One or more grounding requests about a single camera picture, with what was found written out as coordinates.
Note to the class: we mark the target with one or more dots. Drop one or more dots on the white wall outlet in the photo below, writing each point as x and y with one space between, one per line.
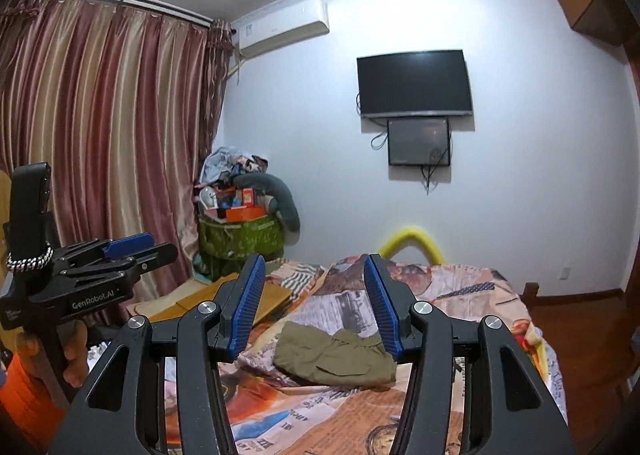
565 274

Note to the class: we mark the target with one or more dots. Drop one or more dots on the white curtain rail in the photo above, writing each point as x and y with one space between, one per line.
130 2

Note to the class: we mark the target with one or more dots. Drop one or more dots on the green patterned bag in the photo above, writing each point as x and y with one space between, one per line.
240 237

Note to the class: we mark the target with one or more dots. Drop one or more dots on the white printed bedsheet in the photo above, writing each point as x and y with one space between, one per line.
555 375

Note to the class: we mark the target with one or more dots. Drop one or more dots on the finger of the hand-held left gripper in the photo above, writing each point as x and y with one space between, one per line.
127 244
157 257

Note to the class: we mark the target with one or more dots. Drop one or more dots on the striped pink curtain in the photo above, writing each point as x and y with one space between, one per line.
100 135

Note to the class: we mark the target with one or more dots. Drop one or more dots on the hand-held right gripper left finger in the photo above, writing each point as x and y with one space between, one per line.
247 307

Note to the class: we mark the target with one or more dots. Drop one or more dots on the yellow foam tube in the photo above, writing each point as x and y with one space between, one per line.
412 235

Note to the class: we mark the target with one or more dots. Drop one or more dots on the small black wall monitor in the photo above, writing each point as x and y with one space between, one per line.
420 141

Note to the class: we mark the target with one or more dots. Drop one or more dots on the pile of clothes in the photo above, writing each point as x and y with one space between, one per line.
235 165

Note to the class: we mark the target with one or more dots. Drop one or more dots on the wooden bed post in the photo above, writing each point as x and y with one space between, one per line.
530 292

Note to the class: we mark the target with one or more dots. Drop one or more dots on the newspaper printed blanket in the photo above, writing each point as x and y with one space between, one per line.
320 415

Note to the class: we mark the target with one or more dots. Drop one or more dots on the black wall television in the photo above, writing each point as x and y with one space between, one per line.
415 82

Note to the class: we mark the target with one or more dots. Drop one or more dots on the person's left hand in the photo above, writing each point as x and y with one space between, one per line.
77 355

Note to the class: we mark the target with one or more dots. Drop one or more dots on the white air conditioner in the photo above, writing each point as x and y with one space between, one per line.
280 32

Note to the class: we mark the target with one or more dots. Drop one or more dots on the person's left forearm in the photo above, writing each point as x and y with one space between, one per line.
25 395

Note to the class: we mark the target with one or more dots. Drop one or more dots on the orange box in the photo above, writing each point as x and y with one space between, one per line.
245 213

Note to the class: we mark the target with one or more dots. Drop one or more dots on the olive green pants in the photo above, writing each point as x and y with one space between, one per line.
330 355

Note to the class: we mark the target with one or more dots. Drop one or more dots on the grey plush toy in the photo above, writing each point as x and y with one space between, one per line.
285 202

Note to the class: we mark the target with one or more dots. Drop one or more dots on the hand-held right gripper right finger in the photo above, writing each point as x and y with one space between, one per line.
382 307

